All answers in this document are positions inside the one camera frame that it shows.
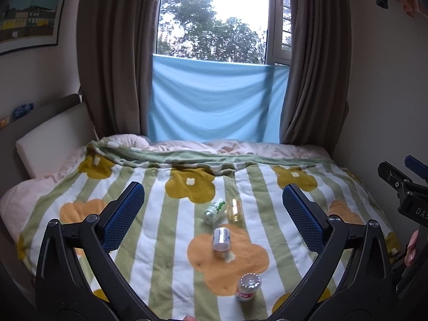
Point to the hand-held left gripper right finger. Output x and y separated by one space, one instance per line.
302 220

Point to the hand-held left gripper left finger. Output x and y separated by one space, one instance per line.
125 212

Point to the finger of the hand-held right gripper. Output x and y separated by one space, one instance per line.
393 174
414 164

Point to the white blue-label bottle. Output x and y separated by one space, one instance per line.
221 239

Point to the person's right hand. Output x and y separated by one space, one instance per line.
411 247

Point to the flower-print striped blanket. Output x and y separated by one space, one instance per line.
187 207

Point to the clear amber bottle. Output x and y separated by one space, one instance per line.
235 210

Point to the red-label silver-cap bottle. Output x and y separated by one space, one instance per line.
247 286

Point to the white green-dotted bottle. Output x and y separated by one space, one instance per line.
213 211

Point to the white headboard cushion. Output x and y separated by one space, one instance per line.
50 137

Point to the beige bed headboard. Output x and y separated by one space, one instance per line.
40 113

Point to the brown curtain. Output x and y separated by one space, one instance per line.
317 60
113 57

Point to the light blue cloth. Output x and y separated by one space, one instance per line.
214 100

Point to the blue plastic bottle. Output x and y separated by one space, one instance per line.
22 110

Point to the white window frame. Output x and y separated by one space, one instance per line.
277 23

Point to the framed wall picture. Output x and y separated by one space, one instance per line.
28 10

